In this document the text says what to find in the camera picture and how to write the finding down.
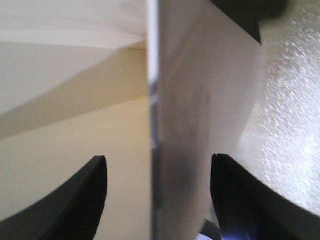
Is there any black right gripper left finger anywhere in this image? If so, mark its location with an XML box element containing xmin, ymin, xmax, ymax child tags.
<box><xmin>0</xmin><ymin>156</ymin><xmax>107</xmax><ymax>240</ymax></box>

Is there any white plastic trash bin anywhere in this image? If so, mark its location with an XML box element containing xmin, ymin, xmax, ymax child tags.
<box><xmin>0</xmin><ymin>0</ymin><xmax>259</xmax><ymax>240</ymax></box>

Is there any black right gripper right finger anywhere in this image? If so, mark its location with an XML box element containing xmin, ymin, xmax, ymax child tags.
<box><xmin>210</xmin><ymin>154</ymin><xmax>320</xmax><ymax>240</ymax></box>

